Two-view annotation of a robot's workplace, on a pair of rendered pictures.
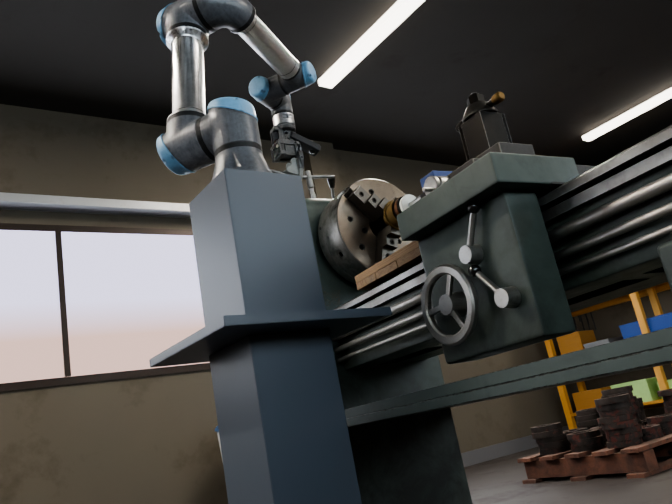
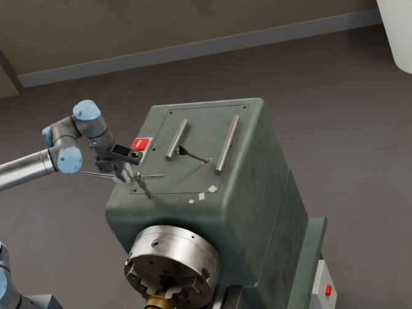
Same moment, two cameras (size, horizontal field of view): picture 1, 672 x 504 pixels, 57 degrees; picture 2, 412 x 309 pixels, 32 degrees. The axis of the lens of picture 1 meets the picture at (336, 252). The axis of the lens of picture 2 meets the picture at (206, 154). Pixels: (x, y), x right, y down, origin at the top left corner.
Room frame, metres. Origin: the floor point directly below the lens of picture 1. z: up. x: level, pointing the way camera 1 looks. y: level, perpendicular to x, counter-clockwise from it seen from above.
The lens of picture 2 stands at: (1.37, -1.80, 2.87)
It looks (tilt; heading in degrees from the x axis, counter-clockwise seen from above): 39 degrees down; 65
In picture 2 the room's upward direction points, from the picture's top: 25 degrees counter-clockwise
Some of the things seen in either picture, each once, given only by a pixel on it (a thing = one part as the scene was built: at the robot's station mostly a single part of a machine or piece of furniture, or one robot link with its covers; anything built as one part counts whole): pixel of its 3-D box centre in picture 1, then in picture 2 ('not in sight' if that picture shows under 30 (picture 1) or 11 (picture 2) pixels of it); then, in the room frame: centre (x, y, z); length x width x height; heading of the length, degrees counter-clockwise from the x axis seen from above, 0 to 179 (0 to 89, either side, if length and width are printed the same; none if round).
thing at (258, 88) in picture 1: (269, 90); (62, 135); (1.84, 0.11, 1.63); 0.11 x 0.11 x 0.08; 67
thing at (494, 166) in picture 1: (538, 202); not in sight; (1.27, -0.44, 0.90); 0.53 x 0.30 x 0.06; 121
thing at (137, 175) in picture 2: (310, 186); (143, 185); (1.97, 0.04, 1.31); 0.02 x 0.02 x 0.12
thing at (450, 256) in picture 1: (481, 281); not in sight; (1.18, -0.26, 0.73); 0.27 x 0.12 x 0.27; 31
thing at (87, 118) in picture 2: (279, 103); (89, 119); (1.94, 0.09, 1.63); 0.09 x 0.08 x 0.11; 157
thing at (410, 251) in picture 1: (441, 263); not in sight; (1.62, -0.27, 0.89); 0.36 x 0.30 x 0.04; 121
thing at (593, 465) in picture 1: (627, 423); not in sight; (4.15, -1.59, 0.22); 1.25 x 0.86 x 0.45; 124
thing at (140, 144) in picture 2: not in sight; (139, 145); (2.12, 0.30, 1.26); 0.06 x 0.06 x 0.02; 31
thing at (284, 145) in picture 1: (285, 144); (108, 154); (1.94, 0.10, 1.47); 0.09 x 0.08 x 0.12; 121
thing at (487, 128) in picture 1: (486, 139); not in sight; (1.30, -0.38, 1.07); 0.07 x 0.07 x 0.10; 31
